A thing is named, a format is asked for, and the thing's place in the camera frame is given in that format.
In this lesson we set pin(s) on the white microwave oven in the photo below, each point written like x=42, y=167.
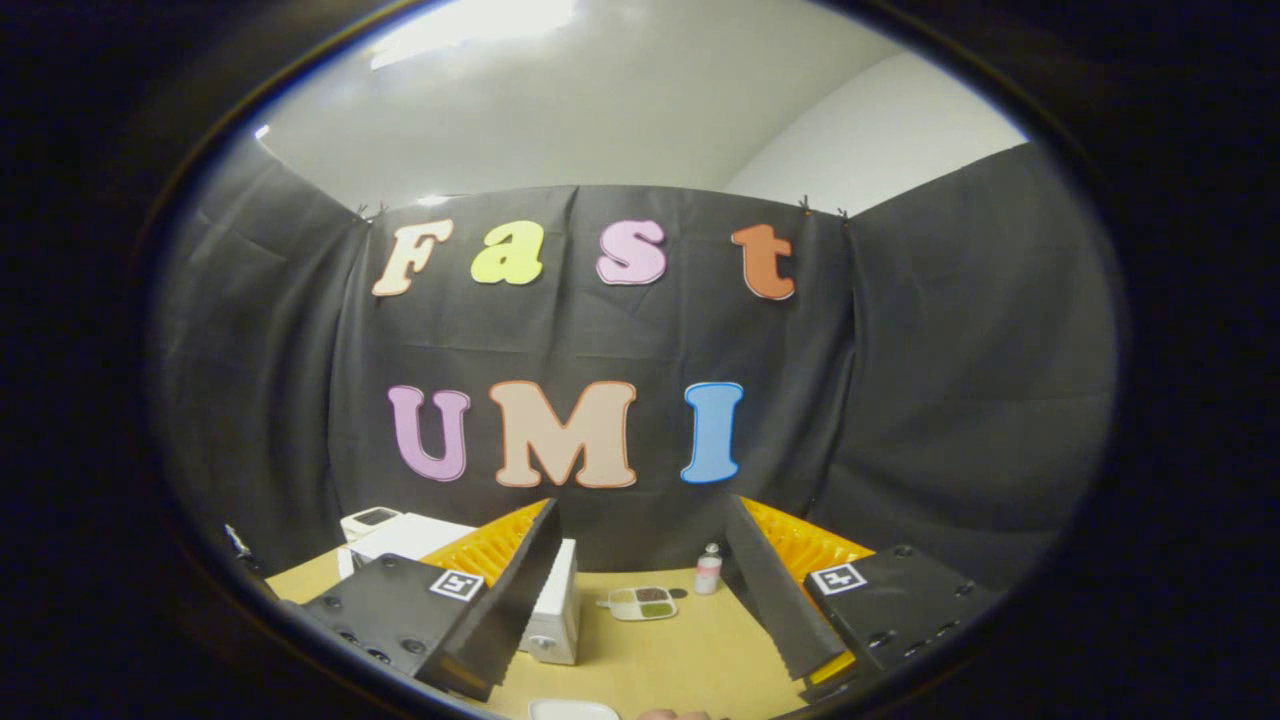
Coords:
x=400, y=537

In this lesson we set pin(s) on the small pink label bottle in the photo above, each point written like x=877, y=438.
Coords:
x=707, y=575

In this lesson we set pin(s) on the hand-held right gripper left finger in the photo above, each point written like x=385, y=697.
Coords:
x=510, y=610

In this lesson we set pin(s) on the white oval plate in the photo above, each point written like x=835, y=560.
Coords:
x=570, y=711

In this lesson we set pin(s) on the white device with dark screen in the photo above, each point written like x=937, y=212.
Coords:
x=372, y=518

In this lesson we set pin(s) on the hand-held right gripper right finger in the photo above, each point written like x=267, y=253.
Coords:
x=775, y=610

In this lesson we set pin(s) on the thin grey rod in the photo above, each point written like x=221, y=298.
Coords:
x=238, y=545

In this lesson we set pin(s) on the white divided snack dish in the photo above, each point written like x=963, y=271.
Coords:
x=640, y=604

